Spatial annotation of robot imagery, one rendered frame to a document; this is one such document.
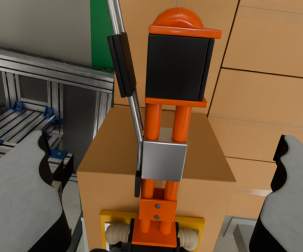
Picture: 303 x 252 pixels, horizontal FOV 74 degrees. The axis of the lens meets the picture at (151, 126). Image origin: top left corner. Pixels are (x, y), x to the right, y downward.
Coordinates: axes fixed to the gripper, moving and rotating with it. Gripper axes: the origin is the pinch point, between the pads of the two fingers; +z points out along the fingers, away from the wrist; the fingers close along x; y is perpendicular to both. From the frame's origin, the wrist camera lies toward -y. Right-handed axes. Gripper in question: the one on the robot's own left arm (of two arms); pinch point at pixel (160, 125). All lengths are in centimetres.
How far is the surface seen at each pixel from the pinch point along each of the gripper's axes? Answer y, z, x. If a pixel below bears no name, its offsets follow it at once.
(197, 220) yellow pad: 43, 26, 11
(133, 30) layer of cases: -2, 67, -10
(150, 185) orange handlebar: 17.8, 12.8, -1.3
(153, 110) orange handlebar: 4.7, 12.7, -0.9
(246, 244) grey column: 173, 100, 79
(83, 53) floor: 14, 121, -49
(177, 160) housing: 12.2, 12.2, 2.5
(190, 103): 3.1, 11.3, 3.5
